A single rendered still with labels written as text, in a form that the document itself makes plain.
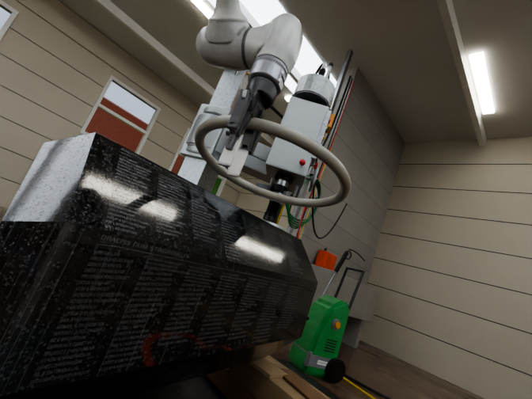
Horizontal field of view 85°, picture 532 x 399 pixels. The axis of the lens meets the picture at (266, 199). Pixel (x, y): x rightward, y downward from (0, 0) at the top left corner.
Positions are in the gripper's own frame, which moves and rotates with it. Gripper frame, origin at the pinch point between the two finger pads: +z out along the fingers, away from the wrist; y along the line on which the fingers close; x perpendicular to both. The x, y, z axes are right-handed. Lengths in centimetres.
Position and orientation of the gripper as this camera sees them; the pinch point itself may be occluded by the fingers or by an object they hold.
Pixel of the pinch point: (233, 158)
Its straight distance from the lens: 66.6
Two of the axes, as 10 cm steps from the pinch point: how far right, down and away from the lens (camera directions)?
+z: -3.3, 9.0, -2.8
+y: 2.5, 3.7, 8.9
